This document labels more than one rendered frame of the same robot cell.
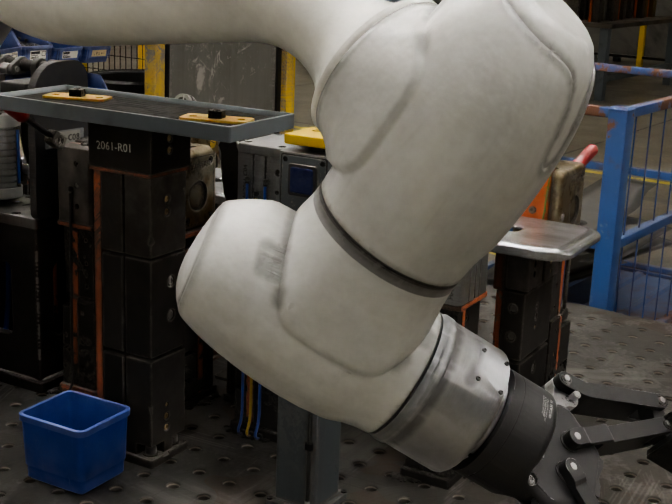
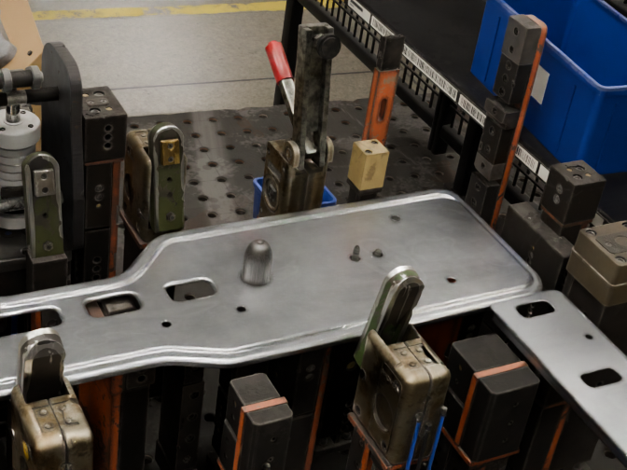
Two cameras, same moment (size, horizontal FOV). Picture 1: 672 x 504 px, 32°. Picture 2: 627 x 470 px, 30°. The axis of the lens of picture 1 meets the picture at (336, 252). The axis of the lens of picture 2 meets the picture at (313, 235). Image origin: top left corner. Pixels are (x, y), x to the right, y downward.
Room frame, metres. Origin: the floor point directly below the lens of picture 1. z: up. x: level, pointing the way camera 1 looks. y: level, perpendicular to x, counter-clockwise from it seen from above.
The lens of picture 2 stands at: (2.56, -0.30, 1.77)
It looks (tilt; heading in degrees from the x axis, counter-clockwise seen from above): 34 degrees down; 119
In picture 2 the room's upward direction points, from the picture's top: 9 degrees clockwise
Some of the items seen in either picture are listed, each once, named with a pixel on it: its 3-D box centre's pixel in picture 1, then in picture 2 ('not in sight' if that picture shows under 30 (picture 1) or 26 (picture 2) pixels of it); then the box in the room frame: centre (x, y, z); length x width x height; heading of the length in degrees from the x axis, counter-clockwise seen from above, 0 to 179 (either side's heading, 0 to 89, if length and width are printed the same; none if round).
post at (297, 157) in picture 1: (312, 332); not in sight; (1.31, 0.02, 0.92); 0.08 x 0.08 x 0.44; 61
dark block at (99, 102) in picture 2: not in sight; (92, 250); (1.76, 0.59, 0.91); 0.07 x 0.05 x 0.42; 151
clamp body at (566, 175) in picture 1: (540, 279); not in sight; (1.72, -0.32, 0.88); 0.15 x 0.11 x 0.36; 151
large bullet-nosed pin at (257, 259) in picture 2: not in sight; (257, 264); (2.01, 0.58, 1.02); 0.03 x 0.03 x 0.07
